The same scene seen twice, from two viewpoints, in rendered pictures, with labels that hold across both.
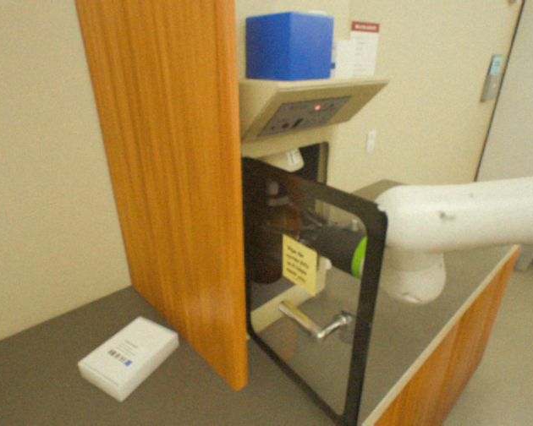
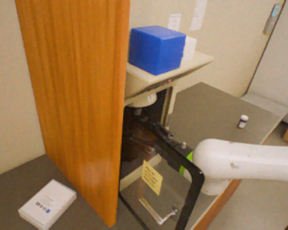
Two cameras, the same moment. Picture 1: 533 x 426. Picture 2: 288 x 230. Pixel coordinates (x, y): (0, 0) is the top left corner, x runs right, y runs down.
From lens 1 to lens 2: 0.20 m
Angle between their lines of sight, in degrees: 11
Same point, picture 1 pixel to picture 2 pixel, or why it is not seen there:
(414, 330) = not seen: hidden behind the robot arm
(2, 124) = not seen: outside the picture
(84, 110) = (16, 51)
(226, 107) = (116, 96)
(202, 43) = (105, 58)
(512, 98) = (281, 31)
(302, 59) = (164, 63)
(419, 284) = (214, 189)
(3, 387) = not seen: outside the picture
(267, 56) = (143, 57)
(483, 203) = (254, 161)
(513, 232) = (266, 177)
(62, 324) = (5, 180)
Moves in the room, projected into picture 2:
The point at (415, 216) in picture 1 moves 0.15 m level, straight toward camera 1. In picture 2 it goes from (218, 163) to (210, 215)
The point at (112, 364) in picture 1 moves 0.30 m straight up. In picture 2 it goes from (38, 211) to (20, 149)
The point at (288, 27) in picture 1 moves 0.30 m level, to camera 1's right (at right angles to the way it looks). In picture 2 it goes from (158, 46) to (282, 59)
